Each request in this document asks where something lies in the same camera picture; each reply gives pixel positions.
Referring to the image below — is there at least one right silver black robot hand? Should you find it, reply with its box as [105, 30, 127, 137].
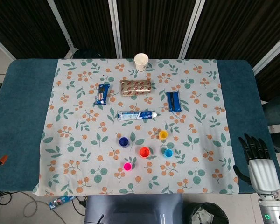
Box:
[233, 133, 280, 195]

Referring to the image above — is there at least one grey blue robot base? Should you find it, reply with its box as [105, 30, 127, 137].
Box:
[84, 195, 184, 224]

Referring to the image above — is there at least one black trash bin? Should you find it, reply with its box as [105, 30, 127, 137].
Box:
[185, 202, 229, 224]

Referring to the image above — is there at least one dark teal chair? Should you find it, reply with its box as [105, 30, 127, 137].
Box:
[262, 92, 280, 126]

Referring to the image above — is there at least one dark blue snack wrapper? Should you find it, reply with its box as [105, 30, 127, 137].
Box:
[166, 91, 182, 113]

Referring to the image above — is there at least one orange plastic cup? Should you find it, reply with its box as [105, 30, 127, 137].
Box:
[139, 147, 151, 159]

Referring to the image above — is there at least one blue white toothpaste tube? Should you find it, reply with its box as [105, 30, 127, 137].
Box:
[117, 110, 159, 122]

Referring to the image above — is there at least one gold foil snack package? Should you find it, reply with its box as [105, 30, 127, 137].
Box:
[119, 78, 152, 98]

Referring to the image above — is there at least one white paper cup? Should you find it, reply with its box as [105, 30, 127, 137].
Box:
[133, 53, 149, 72]

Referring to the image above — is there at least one blue cookie pack with picture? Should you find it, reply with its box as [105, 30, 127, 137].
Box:
[94, 83, 112, 106]

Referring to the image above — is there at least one floral leaf print tablecloth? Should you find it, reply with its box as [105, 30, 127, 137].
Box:
[32, 58, 239, 196]

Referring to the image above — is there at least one dark folding partition screen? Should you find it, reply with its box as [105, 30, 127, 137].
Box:
[0, 0, 280, 103]

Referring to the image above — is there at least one blue cookie pack on floor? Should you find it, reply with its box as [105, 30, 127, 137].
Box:
[48, 195, 76, 210]

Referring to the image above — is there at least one black bag behind table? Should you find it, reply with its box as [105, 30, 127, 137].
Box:
[72, 48, 103, 59]

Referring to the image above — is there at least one teal table cover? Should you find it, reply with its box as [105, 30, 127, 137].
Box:
[0, 58, 280, 194]

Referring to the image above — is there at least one black clamp with orange tips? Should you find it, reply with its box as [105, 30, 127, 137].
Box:
[0, 154, 9, 170]

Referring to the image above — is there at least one black cable with plug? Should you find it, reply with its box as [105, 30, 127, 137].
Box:
[71, 196, 87, 215]

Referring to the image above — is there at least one grey floor cable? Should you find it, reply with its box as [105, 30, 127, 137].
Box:
[22, 195, 51, 217]

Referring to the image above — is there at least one black floor cable bundle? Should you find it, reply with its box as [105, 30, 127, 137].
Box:
[0, 191, 13, 217]

